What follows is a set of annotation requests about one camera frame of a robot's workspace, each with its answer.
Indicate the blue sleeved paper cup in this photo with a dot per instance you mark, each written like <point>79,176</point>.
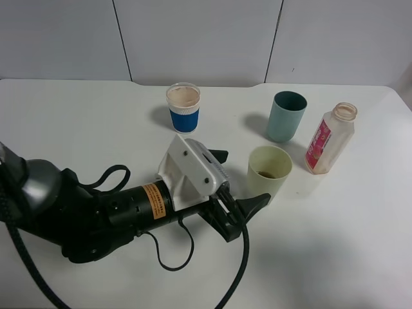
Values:
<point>183,100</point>

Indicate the clear plastic drink bottle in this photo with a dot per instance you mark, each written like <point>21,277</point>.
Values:
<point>331,136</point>

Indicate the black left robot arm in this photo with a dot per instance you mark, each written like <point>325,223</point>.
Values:
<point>89,224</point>

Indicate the teal plastic cup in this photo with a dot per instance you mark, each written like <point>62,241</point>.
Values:
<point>286,113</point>

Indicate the pale green plastic cup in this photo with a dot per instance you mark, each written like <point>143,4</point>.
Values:
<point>268,168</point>

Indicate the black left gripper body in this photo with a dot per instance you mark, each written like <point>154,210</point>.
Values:
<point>221,211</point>

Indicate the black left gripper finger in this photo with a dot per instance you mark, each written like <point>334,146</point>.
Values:
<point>220,155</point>
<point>251,206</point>

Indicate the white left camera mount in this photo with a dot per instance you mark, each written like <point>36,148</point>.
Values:
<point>190,172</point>

